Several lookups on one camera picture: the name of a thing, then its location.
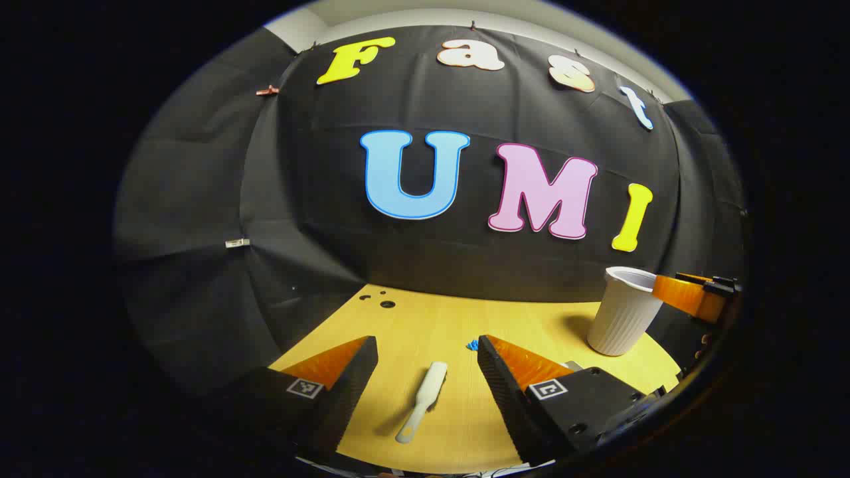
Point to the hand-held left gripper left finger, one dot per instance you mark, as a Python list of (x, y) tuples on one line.
[(352, 385)]

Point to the black backdrop cloth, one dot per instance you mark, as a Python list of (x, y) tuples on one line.
[(319, 199)]

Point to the wooden desktop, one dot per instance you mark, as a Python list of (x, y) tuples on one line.
[(431, 325)]

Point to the small white broom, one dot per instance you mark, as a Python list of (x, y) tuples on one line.
[(428, 392)]

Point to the white ribbed garbage bin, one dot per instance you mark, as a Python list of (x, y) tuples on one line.
[(621, 312)]

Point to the white backdrop clip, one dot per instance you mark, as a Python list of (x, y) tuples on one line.
[(237, 243)]

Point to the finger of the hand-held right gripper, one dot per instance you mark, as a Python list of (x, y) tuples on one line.
[(684, 295), (722, 286)]

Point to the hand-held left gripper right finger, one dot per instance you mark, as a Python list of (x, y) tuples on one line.
[(501, 392)]

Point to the copper backdrop clip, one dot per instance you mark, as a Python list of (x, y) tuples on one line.
[(267, 90)]

